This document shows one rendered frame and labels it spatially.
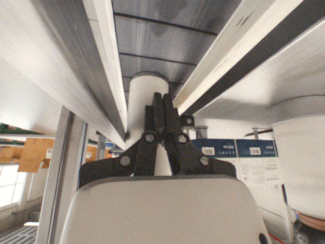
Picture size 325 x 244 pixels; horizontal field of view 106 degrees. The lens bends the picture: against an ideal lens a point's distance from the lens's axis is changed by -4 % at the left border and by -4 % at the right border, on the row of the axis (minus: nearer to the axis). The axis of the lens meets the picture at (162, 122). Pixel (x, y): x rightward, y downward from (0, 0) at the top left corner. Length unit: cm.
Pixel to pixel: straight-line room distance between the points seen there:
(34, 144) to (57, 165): 175
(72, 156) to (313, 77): 38
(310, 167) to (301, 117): 8
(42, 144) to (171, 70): 188
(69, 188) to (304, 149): 39
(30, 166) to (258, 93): 202
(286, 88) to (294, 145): 10
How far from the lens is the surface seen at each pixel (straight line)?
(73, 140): 29
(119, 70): 17
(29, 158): 205
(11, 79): 40
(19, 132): 218
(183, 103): 16
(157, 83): 16
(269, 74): 21
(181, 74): 17
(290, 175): 31
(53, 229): 33
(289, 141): 31
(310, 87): 29
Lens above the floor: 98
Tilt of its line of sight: 15 degrees down
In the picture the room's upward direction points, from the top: 180 degrees counter-clockwise
